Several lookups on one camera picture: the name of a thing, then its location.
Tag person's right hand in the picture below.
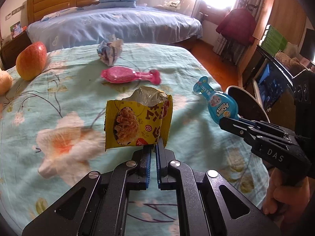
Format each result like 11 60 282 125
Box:
263 168 310 224

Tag pink toy package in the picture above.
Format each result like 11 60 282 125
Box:
100 65 161 85

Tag white pillow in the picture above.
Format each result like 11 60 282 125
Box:
41 7 83 22

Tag black desk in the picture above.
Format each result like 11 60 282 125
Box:
248 45 314 130

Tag green box stack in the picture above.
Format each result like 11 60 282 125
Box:
259 25 288 56

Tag teal floral bed sheet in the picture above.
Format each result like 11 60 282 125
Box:
1 44 269 235

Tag grey patterned curtain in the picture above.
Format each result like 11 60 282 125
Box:
213 0 264 65

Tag cream teddy bear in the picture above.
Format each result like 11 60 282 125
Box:
0 69 13 95

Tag yellow snack bag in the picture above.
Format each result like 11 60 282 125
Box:
104 86 173 150

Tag brown plush toy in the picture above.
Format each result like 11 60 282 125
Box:
274 52 306 76

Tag silver wrapper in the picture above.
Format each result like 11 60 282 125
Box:
97 34 124 67

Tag wooden nightstand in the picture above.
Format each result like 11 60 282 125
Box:
1 31 31 70

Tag dark red hanging coat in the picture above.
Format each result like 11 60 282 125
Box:
216 8 256 46

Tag blue toy package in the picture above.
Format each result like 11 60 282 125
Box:
193 76 239 124

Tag red apple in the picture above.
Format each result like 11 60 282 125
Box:
16 41 47 81

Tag blue bed cover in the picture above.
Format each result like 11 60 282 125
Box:
27 6 202 52

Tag framed photo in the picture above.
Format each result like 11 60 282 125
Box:
10 21 23 39

